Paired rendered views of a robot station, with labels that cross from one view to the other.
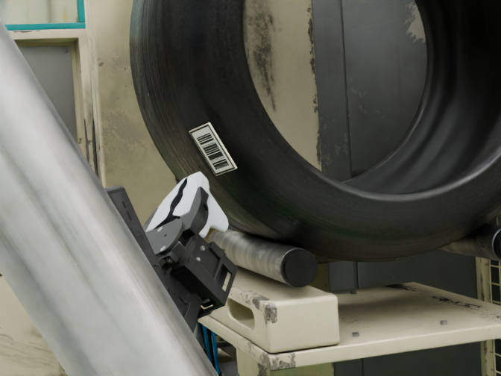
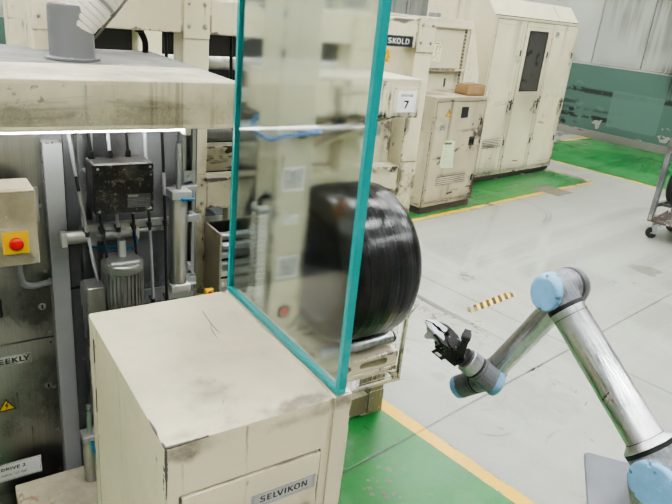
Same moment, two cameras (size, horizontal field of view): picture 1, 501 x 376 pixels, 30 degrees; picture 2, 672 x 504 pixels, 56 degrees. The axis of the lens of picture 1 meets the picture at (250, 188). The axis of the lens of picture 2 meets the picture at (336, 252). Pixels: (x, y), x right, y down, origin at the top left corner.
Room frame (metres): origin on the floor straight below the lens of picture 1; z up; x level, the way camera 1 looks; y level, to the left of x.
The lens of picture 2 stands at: (1.93, 1.84, 2.01)
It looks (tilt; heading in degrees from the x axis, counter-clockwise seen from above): 21 degrees down; 252
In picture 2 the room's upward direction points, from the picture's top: 6 degrees clockwise
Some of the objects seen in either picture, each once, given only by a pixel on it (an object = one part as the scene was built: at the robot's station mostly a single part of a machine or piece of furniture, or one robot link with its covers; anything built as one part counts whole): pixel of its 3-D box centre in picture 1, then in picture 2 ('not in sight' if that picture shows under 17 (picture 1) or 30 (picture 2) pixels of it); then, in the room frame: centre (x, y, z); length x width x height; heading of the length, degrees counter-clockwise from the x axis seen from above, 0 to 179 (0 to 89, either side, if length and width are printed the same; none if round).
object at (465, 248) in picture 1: (442, 233); not in sight; (1.32, -0.27, 0.90); 0.35 x 0.05 x 0.05; 17
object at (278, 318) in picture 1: (256, 301); (350, 361); (1.24, 0.00, 0.83); 0.36 x 0.09 x 0.06; 17
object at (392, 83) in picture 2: not in sight; (337, 93); (1.25, -0.45, 1.71); 0.61 x 0.25 x 0.15; 17
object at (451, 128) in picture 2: not in sight; (435, 150); (-1.17, -4.53, 0.62); 0.91 x 0.58 x 1.25; 26
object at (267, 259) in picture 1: (254, 254); (354, 345); (1.23, 0.00, 0.90); 0.35 x 0.05 x 0.05; 17
